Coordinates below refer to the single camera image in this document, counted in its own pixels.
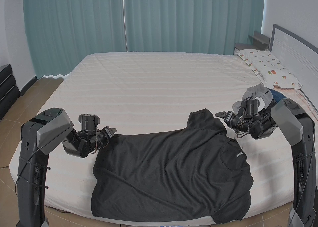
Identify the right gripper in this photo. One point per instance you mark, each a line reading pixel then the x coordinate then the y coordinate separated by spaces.
pixel 233 121

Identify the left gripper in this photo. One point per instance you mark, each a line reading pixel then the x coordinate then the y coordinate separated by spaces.
pixel 104 137

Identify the black T-shirt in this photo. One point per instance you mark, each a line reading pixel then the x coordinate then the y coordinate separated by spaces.
pixel 161 171

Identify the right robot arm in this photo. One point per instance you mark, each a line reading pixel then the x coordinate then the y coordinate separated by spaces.
pixel 303 159

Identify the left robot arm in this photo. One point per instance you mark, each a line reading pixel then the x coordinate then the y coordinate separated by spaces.
pixel 32 171

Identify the pile of clothes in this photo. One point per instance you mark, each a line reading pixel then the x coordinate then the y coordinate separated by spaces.
pixel 258 90

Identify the bed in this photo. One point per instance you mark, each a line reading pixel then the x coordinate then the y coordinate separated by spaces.
pixel 149 84

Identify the white printed pillow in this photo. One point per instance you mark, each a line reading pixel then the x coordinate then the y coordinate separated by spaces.
pixel 270 69

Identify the grey bedside table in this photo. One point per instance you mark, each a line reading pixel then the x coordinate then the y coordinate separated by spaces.
pixel 260 38

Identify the blue-green curtain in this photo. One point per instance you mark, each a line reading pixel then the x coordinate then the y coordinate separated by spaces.
pixel 74 17
pixel 193 9

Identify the black chest of drawers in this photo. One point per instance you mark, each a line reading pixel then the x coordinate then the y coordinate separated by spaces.
pixel 7 89

